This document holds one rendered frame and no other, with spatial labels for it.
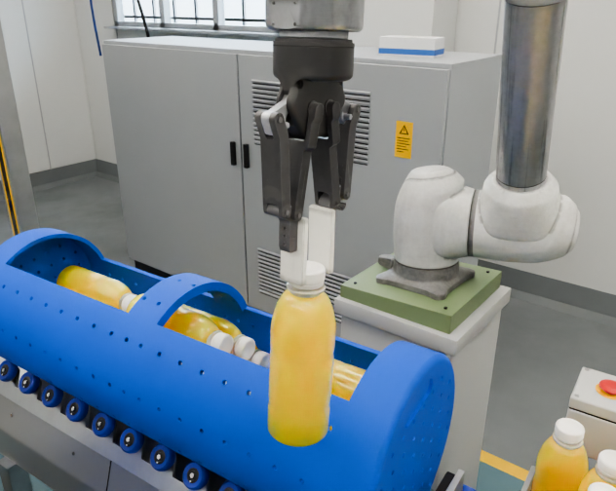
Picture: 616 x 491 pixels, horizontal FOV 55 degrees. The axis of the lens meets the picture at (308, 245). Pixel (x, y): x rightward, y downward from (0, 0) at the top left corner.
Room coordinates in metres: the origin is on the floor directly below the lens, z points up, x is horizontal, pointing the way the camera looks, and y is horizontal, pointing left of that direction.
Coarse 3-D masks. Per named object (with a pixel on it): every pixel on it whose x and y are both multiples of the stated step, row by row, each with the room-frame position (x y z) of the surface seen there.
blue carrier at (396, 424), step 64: (0, 256) 1.04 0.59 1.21; (64, 256) 1.18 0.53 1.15; (0, 320) 0.94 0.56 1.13; (64, 320) 0.87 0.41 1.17; (128, 320) 0.82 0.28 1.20; (256, 320) 0.96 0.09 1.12; (64, 384) 0.85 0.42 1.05; (128, 384) 0.75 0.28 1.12; (192, 384) 0.70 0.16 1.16; (256, 384) 0.66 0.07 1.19; (384, 384) 0.62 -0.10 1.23; (448, 384) 0.72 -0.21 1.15; (192, 448) 0.68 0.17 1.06; (256, 448) 0.62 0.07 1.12; (320, 448) 0.58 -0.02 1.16; (384, 448) 0.55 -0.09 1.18
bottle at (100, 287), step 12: (60, 276) 1.11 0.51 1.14; (72, 276) 1.10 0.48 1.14; (84, 276) 1.09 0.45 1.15; (96, 276) 1.08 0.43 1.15; (72, 288) 1.07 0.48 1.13; (84, 288) 1.06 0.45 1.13; (96, 288) 1.04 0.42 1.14; (108, 288) 1.04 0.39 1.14; (120, 288) 1.04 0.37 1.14; (108, 300) 1.02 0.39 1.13; (120, 300) 1.02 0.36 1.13
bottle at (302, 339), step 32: (288, 288) 0.55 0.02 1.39; (320, 288) 0.55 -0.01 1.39; (288, 320) 0.53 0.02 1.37; (320, 320) 0.53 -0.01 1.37; (288, 352) 0.52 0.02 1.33; (320, 352) 0.53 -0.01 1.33; (288, 384) 0.52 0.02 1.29; (320, 384) 0.52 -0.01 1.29; (288, 416) 0.52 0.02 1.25; (320, 416) 0.53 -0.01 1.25
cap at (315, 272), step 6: (312, 264) 0.57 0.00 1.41; (318, 264) 0.57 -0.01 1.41; (306, 270) 0.55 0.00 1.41; (312, 270) 0.55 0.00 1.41; (318, 270) 0.55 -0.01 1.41; (324, 270) 0.55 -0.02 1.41; (306, 276) 0.54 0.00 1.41; (312, 276) 0.54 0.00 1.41; (318, 276) 0.54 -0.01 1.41; (324, 276) 0.55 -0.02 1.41; (306, 282) 0.54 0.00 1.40; (312, 282) 0.54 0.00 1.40; (318, 282) 0.54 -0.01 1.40; (300, 288) 0.54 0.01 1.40; (306, 288) 0.54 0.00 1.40; (312, 288) 0.54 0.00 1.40
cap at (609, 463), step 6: (606, 450) 0.64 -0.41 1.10; (612, 450) 0.64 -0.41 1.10; (600, 456) 0.62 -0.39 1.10; (606, 456) 0.63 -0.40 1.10; (612, 456) 0.63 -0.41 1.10; (600, 462) 0.62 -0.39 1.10; (606, 462) 0.61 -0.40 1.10; (612, 462) 0.61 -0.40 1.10; (600, 468) 0.61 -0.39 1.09; (606, 468) 0.61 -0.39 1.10; (612, 468) 0.60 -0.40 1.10; (606, 474) 0.61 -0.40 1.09; (612, 474) 0.60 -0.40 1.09
